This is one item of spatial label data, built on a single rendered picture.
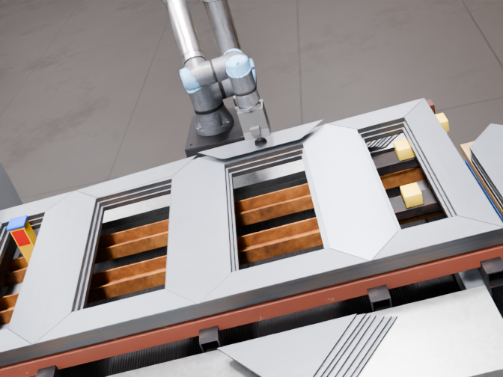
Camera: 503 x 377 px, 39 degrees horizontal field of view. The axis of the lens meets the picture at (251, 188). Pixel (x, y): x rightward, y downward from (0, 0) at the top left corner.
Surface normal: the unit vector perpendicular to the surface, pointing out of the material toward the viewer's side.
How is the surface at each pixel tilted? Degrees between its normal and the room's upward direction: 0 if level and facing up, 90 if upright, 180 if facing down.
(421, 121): 0
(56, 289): 0
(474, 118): 0
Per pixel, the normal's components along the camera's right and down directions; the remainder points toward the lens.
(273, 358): -0.25, -0.81
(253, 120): -0.02, 0.55
